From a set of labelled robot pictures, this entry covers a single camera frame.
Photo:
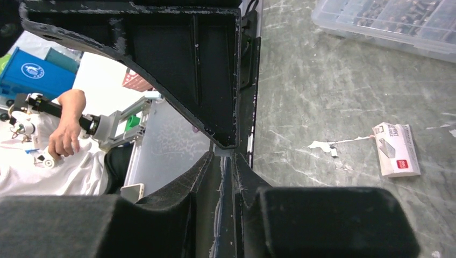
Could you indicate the blue bin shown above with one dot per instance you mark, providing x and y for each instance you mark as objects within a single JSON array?
[{"x": 25, "y": 74}]

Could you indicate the clear plastic screw organizer box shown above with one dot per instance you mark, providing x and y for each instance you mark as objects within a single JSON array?
[{"x": 425, "y": 28}]

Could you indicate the teleoperation leader arm handle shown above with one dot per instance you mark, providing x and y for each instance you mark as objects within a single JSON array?
[{"x": 34, "y": 118}]

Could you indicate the person's bare hand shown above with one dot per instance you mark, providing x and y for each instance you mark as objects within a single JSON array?
[{"x": 64, "y": 141}]

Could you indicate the small metal staple strip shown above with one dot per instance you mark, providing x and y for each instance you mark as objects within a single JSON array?
[{"x": 219, "y": 152}]

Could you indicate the white staple box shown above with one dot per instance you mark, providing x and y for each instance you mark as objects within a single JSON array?
[{"x": 396, "y": 150}]

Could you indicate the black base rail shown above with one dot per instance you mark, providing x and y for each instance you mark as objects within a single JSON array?
[{"x": 249, "y": 76}]

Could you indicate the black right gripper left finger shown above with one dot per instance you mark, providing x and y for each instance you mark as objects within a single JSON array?
[{"x": 162, "y": 224}]

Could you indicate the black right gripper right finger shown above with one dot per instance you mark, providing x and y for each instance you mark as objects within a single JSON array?
[{"x": 319, "y": 221}]

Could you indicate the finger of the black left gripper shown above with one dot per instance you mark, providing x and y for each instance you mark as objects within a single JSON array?
[{"x": 188, "y": 50}]

